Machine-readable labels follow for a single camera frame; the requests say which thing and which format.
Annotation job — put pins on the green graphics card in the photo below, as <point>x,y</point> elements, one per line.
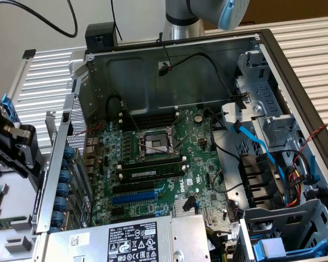
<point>50,136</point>

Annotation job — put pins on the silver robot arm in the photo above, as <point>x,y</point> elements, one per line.
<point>180,24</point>

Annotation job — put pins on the grey parts rack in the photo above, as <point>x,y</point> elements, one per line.
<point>19,196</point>

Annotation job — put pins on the black table end cap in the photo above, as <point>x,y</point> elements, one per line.
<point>29,53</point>

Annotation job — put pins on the silver power supply unit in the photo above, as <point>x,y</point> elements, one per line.
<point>93,240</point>

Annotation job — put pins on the short black expansion slot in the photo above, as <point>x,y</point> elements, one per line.
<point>117,211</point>

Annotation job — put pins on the long black expansion slot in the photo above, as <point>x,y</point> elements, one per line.
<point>132,187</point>

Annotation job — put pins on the black box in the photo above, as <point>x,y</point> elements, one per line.
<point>98,35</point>

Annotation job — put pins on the blue expansion slot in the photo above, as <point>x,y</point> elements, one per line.
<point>134,198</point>

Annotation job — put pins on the black RAM slot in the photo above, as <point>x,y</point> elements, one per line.
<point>153,116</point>
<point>153,123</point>
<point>150,163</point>

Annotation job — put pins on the open metal PC case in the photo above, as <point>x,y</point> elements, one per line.
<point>131,79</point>

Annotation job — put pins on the CPU socket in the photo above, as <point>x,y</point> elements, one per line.
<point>155,144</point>

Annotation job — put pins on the silver heat sink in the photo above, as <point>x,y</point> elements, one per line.
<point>178,208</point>

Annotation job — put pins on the coin battery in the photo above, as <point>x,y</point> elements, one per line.
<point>198,118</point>

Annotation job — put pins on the green motherboard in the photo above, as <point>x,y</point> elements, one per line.
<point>202,163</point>

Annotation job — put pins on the black fan shroud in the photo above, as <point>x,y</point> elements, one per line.
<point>258,177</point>

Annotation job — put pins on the grey disk bay cage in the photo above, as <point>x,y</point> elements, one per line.
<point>278,218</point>

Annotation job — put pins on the hard disk with blue bracket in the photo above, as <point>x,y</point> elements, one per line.
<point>9,109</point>

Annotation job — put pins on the silver disk bay bracket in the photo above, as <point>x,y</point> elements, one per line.
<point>235,112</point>

